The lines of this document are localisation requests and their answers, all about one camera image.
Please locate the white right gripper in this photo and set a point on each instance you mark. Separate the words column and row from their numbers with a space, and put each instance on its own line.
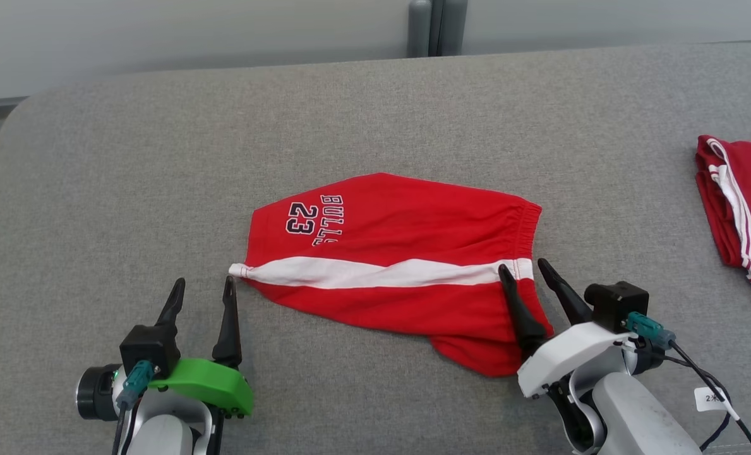
column 564, row 357

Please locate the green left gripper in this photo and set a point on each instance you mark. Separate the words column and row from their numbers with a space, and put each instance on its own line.
column 217, row 385

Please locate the red shorts with white stripe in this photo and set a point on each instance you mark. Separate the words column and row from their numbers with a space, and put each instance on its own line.
column 413, row 221

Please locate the grey fabric sofa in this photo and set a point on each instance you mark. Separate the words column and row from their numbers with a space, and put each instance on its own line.
column 375, row 114

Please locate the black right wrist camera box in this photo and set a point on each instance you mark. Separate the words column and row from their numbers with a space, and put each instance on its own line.
column 615, row 306

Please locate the teal left camera connector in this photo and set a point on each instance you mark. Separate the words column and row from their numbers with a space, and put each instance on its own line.
column 134, row 382

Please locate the teal camera connector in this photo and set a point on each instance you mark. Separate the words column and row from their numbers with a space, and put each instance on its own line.
column 134, row 382
column 650, row 330

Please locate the teal right camera connector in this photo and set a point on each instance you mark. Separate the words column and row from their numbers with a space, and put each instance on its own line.
column 650, row 330

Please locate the grey metal partition post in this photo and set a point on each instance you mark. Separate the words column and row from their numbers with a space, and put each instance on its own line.
column 437, row 28

